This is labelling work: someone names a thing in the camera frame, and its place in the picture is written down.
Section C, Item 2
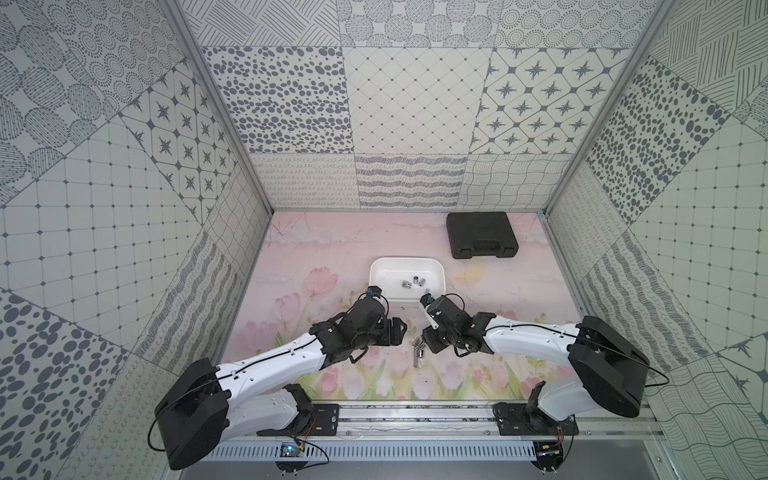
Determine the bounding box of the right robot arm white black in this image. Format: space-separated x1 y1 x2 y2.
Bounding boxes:
420 294 650 424

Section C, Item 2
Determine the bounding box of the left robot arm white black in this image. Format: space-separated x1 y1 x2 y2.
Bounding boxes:
150 292 407 471

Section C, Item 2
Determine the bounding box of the white plastic storage box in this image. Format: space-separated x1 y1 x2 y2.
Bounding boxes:
368 257 447 304

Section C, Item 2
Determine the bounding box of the black plastic tool case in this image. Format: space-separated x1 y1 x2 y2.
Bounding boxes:
446 212 519 259

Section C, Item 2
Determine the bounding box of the left circuit board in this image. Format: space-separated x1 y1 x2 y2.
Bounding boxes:
279 442 304 458

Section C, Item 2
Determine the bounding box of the circuit board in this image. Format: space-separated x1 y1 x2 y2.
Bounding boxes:
279 442 304 458
534 442 563 459

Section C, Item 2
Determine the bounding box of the right circuit board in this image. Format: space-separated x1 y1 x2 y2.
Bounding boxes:
534 442 563 459

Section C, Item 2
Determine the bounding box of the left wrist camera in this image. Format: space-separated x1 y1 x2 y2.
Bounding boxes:
365 286 384 300

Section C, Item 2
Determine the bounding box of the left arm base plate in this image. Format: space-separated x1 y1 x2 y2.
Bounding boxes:
282 403 340 437

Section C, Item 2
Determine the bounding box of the aluminium rail frame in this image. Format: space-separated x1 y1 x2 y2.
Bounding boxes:
209 399 664 443

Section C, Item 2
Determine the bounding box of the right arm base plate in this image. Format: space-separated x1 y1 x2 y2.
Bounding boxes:
492 402 579 436

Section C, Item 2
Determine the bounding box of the white vented cable duct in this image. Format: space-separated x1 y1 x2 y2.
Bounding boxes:
205 440 536 461

